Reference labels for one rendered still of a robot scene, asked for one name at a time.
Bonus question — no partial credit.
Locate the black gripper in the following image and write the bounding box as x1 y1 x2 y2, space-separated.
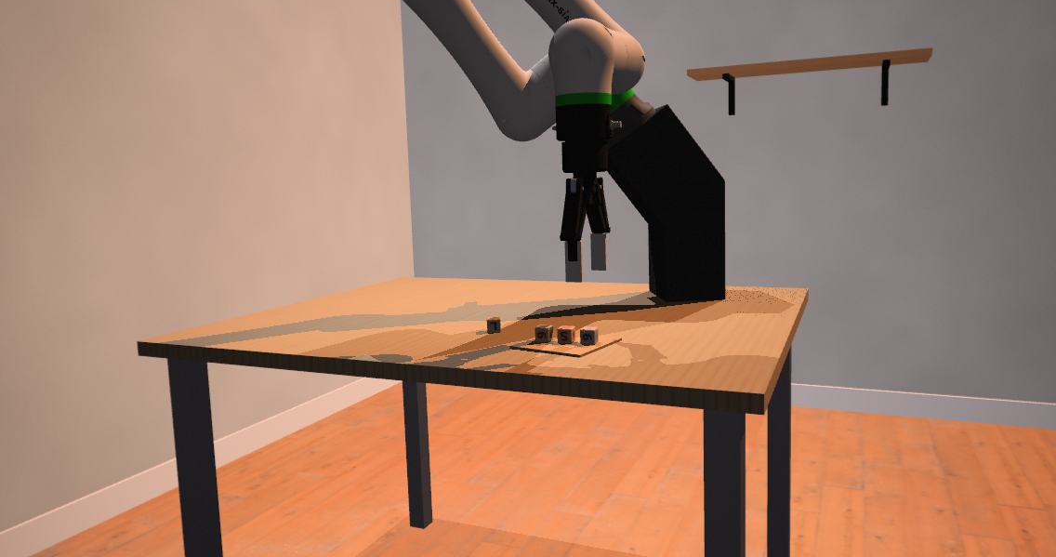
560 140 611 283

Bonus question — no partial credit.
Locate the tan square mat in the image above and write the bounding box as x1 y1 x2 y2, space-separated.
510 331 622 357

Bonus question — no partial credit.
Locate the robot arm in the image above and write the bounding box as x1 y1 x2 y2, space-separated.
403 0 655 150

